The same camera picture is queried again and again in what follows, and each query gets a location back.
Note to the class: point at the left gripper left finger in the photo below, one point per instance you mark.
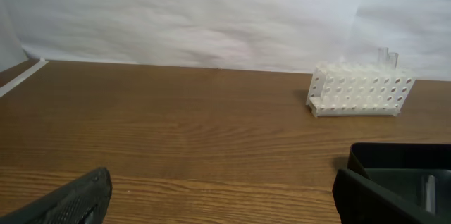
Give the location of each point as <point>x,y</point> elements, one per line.
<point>70,203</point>

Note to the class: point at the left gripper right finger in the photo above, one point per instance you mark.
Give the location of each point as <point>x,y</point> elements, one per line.
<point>366,203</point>

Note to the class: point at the clear test tube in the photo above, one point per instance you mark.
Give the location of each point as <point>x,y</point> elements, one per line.
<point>393,60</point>
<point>430,196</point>
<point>383,56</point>

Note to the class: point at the black tray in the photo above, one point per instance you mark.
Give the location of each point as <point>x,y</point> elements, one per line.
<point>405,155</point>

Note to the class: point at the white test tube rack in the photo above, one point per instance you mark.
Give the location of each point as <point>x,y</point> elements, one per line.
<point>359,90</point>

